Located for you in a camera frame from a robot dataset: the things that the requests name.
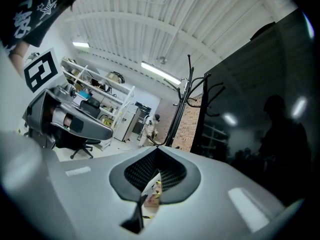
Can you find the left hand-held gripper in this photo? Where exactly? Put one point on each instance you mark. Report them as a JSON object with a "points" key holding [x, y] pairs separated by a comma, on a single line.
{"points": [[40, 69]]}

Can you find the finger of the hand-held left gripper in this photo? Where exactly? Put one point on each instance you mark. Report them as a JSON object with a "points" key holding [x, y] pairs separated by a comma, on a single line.
{"points": [[97, 129]]}

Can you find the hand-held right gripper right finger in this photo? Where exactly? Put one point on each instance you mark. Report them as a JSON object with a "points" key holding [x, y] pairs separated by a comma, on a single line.
{"points": [[220, 184]]}

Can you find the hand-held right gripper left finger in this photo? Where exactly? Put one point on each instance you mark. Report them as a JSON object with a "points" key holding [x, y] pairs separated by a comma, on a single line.
{"points": [[87, 196]]}

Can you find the black coat rack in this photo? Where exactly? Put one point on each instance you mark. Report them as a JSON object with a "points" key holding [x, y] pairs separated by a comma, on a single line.
{"points": [[178, 114]]}

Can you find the person's left forearm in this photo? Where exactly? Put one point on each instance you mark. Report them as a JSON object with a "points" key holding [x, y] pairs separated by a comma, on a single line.
{"points": [[17, 59]]}

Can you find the person's left hand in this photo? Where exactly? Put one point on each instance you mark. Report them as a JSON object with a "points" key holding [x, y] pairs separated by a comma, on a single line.
{"points": [[67, 122]]}

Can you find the black office chair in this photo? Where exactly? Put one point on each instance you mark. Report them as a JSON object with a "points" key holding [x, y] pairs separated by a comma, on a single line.
{"points": [[90, 109]]}

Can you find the grey metal cabinet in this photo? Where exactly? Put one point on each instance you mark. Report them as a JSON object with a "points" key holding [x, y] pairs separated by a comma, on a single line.
{"points": [[125, 126]]}

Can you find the white metal shelving unit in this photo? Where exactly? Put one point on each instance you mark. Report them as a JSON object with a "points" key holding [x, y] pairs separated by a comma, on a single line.
{"points": [[82, 67]]}

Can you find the ceiling light bar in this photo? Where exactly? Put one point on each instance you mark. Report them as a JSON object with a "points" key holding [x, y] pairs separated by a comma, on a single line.
{"points": [[160, 71], [80, 44]]}

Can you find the person's black star shirt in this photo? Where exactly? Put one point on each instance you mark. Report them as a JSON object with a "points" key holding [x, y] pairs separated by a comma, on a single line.
{"points": [[30, 9]]}

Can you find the yellow black hazard tape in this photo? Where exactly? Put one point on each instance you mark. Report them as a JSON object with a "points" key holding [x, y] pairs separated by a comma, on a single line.
{"points": [[148, 217]]}

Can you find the large black display screen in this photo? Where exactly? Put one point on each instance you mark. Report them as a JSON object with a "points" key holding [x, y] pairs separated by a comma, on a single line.
{"points": [[250, 96]]}

